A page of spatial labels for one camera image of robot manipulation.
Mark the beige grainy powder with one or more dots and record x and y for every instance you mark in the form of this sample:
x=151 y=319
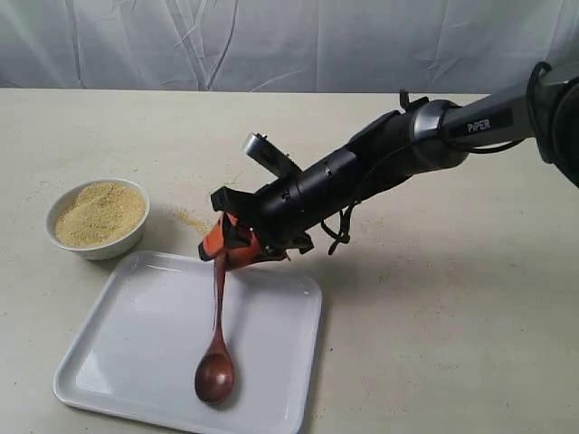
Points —
x=100 y=214

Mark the white ceramic bowl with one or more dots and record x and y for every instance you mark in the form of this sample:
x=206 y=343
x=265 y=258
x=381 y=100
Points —
x=107 y=251

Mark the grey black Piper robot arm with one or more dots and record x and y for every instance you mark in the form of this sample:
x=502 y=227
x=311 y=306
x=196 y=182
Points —
x=422 y=136

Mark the white rectangular plastic tray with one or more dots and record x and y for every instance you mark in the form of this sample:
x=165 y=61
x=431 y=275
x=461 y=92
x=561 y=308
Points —
x=136 y=353

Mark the white wrinkled backdrop cloth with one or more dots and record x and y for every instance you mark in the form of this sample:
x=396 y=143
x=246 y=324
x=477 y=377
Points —
x=288 y=46

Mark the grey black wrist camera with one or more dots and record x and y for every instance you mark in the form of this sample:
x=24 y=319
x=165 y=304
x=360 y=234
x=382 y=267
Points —
x=262 y=151

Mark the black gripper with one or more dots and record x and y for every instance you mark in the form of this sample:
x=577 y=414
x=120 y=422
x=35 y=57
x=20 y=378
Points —
x=281 y=212

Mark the grain pile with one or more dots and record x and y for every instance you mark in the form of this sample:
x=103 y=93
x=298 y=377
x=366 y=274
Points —
x=187 y=218

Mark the dark red wooden spoon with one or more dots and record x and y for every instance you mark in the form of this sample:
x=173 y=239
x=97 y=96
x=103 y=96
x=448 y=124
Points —
x=214 y=375

